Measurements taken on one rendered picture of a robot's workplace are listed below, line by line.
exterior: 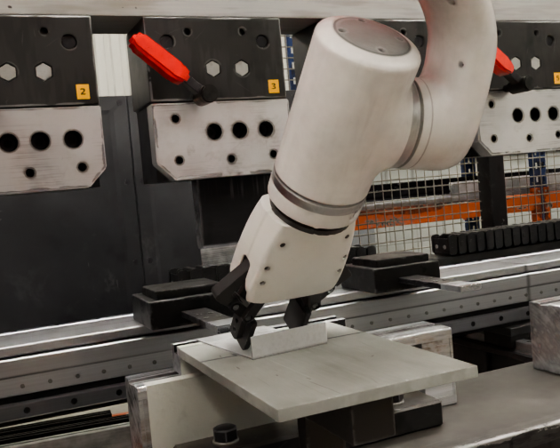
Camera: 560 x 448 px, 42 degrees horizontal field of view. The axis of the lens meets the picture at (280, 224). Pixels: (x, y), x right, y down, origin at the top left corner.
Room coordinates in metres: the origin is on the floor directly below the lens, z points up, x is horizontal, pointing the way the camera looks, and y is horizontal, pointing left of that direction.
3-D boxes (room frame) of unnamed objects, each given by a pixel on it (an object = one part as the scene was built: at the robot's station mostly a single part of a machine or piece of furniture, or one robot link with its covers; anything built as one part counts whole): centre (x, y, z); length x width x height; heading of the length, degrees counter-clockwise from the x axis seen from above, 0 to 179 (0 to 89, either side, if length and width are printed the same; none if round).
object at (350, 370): (0.67, -0.02, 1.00); 0.26 x 0.18 x 0.01; 23
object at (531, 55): (0.96, -0.30, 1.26); 0.15 x 0.09 x 0.17; 113
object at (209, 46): (0.80, 0.06, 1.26); 0.15 x 0.09 x 0.17; 113
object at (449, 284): (1.09, -0.20, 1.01); 0.26 x 0.12 x 0.05; 23
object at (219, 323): (0.95, 0.12, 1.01); 0.26 x 0.12 x 0.05; 23
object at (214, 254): (0.81, 0.04, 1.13); 0.10 x 0.02 x 0.10; 113
